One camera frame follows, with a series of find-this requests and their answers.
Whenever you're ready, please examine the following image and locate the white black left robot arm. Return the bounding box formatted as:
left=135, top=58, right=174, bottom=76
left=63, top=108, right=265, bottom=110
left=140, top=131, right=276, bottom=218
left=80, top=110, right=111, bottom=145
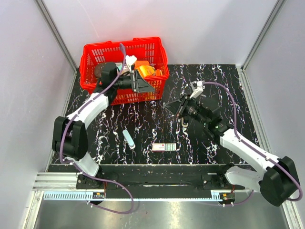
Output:
left=52, top=61, right=155, bottom=189

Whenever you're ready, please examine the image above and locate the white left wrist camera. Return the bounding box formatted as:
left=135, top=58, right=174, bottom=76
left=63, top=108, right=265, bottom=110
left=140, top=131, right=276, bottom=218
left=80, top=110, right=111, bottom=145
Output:
left=125, top=55, right=137, bottom=72

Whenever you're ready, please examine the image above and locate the teal white small box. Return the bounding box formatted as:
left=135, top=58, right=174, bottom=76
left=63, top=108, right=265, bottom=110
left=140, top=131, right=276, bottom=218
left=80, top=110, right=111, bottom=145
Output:
left=115, top=62, right=123, bottom=70

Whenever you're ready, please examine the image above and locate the red white staple box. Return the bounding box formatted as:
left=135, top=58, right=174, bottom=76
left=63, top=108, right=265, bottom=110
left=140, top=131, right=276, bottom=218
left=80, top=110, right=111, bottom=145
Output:
left=152, top=143, right=177, bottom=151

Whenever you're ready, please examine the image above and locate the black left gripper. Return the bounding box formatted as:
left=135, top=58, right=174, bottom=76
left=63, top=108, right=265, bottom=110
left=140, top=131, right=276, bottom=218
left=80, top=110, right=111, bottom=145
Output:
left=113, top=70, right=156, bottom=94

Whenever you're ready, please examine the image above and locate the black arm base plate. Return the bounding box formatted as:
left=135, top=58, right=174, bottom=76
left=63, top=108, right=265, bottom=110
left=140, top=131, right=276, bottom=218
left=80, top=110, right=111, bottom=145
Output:
left=75, top=164, right=245, bottom=191

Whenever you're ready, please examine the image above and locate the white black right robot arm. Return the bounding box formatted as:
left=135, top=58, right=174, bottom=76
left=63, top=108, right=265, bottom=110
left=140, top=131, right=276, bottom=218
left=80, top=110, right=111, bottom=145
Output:
left=163, top=95, right=303, bottom=207

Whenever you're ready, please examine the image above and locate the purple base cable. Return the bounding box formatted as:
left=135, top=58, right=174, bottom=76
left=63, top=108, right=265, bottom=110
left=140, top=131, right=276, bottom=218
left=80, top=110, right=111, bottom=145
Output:
left=88, top=178, right=135, bottom=214
left=224, top=188, right=254, bottom=206

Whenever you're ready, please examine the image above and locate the brown round cookie pack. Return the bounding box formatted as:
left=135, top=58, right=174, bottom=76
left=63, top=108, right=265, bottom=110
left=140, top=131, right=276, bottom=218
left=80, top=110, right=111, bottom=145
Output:
left=94, top=63, right=104, bottom=79

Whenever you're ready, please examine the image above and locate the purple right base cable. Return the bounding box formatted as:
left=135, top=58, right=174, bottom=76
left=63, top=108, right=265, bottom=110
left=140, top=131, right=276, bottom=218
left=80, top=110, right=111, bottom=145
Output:
left=224, top=188, right=254, bottom=206

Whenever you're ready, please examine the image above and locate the light blue stapler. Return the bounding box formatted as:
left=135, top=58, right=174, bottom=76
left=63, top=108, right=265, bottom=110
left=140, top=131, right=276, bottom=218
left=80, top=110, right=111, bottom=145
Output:
left=122, top=129, right=135, bottom=149

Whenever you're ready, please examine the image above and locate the orange bottle blue cap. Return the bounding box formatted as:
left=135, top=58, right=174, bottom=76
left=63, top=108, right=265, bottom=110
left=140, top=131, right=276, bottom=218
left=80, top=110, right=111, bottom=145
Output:
left=134, top=60, right=150, bottom=68

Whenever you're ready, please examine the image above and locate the grey metal stapler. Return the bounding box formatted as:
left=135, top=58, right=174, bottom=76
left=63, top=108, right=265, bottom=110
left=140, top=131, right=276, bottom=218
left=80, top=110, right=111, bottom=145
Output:
left=181, top=116, right=189, bottom=128

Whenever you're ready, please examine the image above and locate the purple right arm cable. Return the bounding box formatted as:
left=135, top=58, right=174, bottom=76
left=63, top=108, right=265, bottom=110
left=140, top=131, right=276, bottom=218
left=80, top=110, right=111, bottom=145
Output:
left=202, top=81, right=301, bottom=202

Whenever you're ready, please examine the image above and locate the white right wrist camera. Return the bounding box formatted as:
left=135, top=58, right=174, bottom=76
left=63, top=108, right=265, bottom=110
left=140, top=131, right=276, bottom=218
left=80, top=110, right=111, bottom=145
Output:
left=190, top=81, right=204, bottom=99

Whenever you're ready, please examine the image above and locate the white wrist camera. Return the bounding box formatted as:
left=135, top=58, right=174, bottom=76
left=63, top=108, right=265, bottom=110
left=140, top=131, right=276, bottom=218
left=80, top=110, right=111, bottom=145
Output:
left=190, top=81, right=204, bottom=99
left=125, top=55, right=137, bottom=72

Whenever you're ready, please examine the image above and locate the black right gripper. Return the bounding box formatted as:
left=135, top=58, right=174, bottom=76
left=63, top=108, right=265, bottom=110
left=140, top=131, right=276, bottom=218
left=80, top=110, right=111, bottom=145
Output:
left=163, top=94, right=208, bottom=126

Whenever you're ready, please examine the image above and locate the orange snack packet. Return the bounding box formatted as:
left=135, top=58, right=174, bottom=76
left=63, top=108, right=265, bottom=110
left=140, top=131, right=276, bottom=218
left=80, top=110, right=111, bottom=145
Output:
left=154, top=69, right=163, bottom=77

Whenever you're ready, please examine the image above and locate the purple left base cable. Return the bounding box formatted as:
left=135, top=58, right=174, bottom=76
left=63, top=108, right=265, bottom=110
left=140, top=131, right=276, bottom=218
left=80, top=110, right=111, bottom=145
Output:
left=88, top=178, right=135, bottom=214

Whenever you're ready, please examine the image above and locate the yellow green striped box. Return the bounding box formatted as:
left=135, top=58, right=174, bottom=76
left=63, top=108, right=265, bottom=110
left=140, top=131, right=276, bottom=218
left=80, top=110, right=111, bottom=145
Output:
left=136, top=65, right=156, bottom=78

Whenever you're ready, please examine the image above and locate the red plastic shopping basket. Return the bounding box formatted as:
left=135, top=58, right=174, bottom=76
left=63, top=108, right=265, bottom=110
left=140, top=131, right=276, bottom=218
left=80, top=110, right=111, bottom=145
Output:
left=80, top=37, right=169, bottom=105

